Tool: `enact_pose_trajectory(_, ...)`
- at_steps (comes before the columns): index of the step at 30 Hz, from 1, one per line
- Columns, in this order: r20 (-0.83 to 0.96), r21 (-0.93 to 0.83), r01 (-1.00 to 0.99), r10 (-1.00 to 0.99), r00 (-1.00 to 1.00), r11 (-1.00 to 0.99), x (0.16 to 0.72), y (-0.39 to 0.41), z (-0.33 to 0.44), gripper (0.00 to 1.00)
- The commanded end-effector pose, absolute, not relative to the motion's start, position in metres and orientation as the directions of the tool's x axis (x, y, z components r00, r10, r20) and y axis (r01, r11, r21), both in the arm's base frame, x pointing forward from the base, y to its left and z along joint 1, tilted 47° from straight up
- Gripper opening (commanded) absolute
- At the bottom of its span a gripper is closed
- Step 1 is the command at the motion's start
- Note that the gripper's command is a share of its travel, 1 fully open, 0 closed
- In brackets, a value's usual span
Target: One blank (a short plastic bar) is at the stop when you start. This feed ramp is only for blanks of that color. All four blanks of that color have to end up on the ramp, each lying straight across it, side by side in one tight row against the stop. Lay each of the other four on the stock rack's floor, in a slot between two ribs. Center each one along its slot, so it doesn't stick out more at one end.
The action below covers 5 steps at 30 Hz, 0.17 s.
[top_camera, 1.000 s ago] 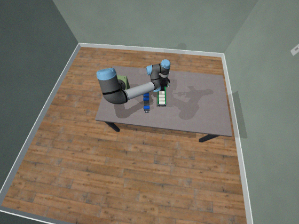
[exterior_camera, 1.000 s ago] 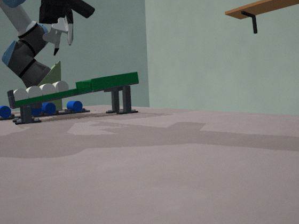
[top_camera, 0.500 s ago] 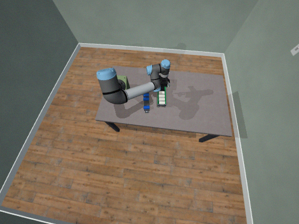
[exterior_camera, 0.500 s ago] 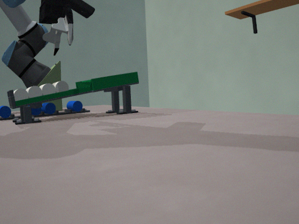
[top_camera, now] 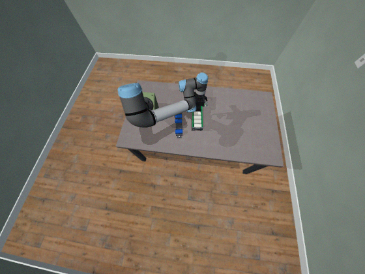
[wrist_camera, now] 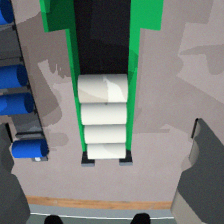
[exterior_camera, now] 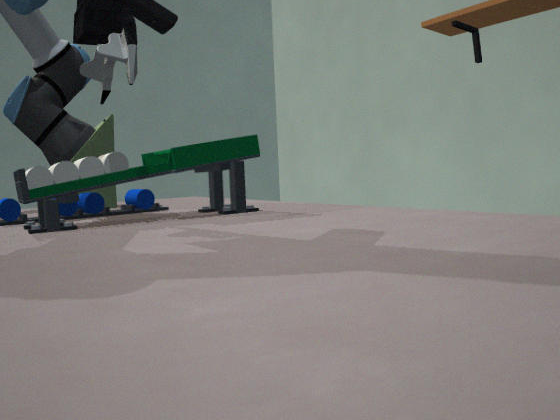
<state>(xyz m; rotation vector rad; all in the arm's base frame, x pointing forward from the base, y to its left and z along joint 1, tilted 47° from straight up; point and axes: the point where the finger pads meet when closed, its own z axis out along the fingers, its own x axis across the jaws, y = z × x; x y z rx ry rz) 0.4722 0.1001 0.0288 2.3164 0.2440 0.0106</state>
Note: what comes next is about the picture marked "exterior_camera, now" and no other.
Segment blue cylinder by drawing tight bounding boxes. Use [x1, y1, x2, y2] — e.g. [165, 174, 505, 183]
[77, 193, 105, 214]
[59, 202, 78, 216]
[0, 198, 21, 222]
[125, 189, 155, 209]

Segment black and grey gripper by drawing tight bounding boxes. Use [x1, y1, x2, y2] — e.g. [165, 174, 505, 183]
[73, 0, 137, 104]

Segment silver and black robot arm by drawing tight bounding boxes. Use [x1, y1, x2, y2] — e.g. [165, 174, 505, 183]
[0, 0, 178, 166]

